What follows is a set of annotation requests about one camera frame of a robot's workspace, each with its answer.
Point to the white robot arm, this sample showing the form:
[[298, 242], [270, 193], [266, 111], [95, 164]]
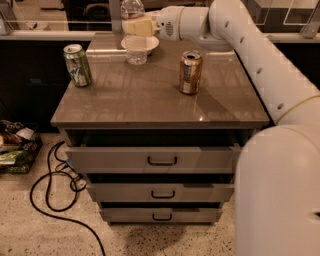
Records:
[[277, 184]]

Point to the grey drawer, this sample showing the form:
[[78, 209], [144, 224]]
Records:
[[161, 215], [153, 160], [160, 192]]

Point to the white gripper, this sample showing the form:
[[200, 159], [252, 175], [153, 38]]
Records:
[[167, 23]]

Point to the top grey drawer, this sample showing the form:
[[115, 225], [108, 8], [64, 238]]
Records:
[[153, 160]]

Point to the grey drawer cabinet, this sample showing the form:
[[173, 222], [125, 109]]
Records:
[[141, 106]]

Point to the box of snack bags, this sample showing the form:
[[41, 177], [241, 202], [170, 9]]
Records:
[[19, 146]]

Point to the white paper bowl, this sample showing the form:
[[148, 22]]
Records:
[[151, 45]]

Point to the bottom grey drawer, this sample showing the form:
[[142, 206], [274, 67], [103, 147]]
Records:
[[161, 215]]

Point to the green soda can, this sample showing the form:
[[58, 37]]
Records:
[[77, 65]]

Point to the clear plastic water bottle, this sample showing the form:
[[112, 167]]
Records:
[[131, 11]]

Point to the middle grey drawer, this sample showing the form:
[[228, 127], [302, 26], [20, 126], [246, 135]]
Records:
[[160, 192]]

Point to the gold soda can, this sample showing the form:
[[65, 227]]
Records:
[[190, 72]]

